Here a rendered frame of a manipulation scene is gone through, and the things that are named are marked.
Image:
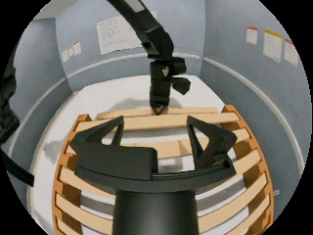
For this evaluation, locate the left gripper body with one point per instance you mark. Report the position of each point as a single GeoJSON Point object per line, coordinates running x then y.
{"type": "Point", "coordinates": [154, 98]}

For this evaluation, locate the brown wooden bed frame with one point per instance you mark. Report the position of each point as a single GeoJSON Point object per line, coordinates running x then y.
{"type": "Point", "coordinates": [67, 160]}

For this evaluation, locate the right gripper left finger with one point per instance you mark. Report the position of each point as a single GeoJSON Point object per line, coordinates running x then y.
{"type": "Point", "coordinates": [97, 132]}

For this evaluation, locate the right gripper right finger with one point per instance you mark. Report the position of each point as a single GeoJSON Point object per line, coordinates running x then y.
{"type": "Point", "coordinates": [220, 141]}

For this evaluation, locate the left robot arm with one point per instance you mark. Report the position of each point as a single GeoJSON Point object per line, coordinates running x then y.
{"type": "Point", "coordinates": [147, 29]}

